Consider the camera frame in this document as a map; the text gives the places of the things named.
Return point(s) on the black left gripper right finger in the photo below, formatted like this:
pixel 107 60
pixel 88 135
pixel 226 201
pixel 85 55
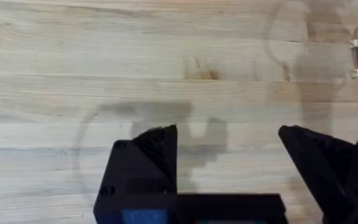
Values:
pixel 331 171

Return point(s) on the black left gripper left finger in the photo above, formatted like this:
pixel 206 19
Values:
pixel 141 168

